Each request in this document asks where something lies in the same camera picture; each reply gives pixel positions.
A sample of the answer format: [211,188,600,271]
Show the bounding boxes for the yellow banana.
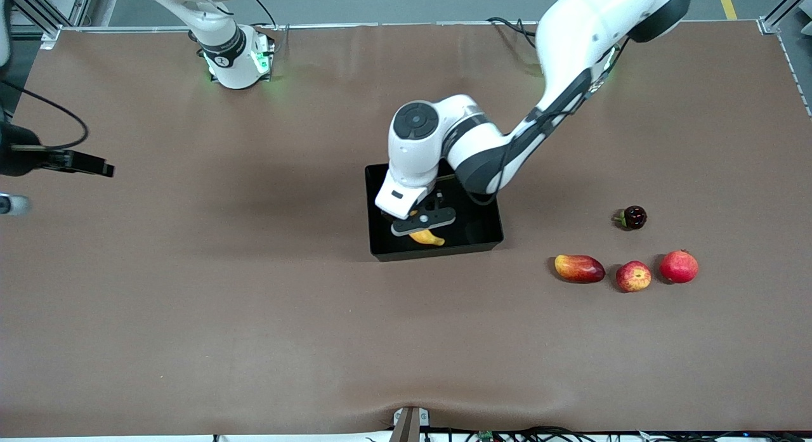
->
[408,210,447,248]

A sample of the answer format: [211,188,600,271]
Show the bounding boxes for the black rectangular plastic box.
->
[364,163,506,263]

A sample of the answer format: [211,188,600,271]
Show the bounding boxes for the red yellow apple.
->
[615,260,653,293]

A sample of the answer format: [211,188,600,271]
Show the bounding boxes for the red yellow mango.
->
[554,254,606,284]

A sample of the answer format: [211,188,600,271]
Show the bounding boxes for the dark purple mangosteen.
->
[612,205,648,231]

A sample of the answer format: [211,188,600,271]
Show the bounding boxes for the brown table mat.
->
[0,21,812,438]

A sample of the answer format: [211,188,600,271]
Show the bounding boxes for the red pomegranate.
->
[658,249,700,285]

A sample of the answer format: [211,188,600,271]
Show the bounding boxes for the aluminium frame post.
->
[758,0,812,116]
[10,0,96,49]

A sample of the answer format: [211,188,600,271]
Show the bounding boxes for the silver table edge rail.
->
[60,21,762,31]

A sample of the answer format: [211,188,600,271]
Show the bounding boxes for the metal table clamp bracket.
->
[390,406,431,442]

